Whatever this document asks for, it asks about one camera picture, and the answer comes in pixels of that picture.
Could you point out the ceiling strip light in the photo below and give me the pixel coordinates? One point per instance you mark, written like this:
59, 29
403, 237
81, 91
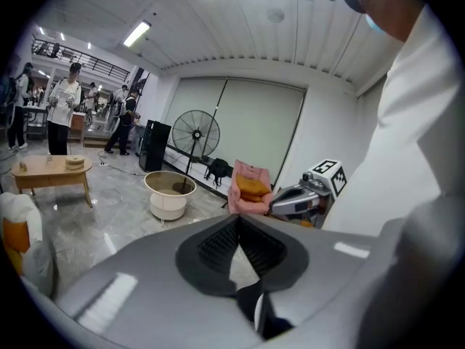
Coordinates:
137, 33

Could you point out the pink armchair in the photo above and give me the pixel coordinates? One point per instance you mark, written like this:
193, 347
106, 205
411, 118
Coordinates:
250, 207

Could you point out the wooden coffee table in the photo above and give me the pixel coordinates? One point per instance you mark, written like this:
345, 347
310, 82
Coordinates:
43, 169

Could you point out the cream round glass-top side table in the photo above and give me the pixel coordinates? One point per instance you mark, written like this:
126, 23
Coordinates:
167, 207

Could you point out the white sofa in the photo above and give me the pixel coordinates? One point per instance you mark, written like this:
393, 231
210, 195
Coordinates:
36, 253

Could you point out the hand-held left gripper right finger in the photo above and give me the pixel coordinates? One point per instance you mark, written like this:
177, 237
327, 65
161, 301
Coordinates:
265, 253

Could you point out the white roller blind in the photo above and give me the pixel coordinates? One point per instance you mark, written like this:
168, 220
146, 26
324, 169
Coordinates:
196, 93
261, 122

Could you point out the person's head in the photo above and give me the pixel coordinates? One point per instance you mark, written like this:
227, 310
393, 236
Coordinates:
392, 6

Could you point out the black cabinet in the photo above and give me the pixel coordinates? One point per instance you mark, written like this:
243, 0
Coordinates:
154, 147

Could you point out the black backpack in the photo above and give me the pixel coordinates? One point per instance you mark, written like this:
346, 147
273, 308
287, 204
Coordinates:
218, 167

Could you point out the blue face mask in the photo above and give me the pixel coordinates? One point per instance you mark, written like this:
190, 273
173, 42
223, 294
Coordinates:
374, 25

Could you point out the orange cushion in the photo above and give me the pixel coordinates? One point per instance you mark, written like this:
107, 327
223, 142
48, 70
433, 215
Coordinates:
252, 197
252, 185

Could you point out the orange throw pillow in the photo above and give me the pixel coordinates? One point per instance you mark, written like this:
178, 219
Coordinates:
16, 235

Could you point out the white window ledge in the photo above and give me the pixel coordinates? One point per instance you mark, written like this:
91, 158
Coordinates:
199, 176

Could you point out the round ceiling detector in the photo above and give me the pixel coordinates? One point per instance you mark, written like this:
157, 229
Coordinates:
275, 15

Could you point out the wooden side cabinet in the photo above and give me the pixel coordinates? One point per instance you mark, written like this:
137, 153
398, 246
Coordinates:
77, 124

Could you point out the person's white shirt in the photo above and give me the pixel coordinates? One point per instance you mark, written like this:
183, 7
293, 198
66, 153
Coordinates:
407, 122

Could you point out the small wooden figure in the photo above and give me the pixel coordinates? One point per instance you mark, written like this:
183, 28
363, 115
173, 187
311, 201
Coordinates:
23, 166

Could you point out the black standing fan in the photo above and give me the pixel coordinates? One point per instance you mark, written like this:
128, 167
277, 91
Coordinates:
196, 134

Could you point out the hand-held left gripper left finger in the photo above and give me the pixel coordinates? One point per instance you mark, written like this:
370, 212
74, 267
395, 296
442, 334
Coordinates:
214, 253

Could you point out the clear glass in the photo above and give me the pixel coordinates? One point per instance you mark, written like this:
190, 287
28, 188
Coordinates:
49, 160

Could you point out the black balcony railing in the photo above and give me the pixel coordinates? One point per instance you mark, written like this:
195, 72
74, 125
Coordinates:
109, 69

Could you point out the round wooden stack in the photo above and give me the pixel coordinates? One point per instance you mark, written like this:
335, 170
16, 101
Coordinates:
74, 163

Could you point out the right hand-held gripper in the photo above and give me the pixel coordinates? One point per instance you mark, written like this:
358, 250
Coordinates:
290, 205

